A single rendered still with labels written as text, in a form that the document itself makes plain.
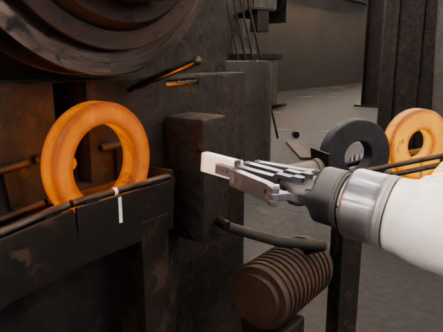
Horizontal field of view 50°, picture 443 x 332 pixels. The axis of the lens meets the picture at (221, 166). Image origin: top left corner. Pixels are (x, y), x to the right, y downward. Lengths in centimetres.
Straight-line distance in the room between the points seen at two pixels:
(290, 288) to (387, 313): 104
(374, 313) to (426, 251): 134
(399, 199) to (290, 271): 39
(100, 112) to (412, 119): 66
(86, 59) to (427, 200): 46
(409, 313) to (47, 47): 160
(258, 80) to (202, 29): 235
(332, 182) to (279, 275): 33
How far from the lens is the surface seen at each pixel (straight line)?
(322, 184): 60
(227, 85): 106
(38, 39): 63
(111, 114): 72
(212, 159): 72
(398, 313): 191
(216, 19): 112
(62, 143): 68
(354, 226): 58
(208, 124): 85
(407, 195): 57
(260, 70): 342
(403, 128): 107
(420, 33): 471
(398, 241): 57
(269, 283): 88
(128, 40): 70
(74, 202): 68
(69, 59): 66
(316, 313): 183
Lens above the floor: 90
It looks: 13 degrees down
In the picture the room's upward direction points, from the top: straight up
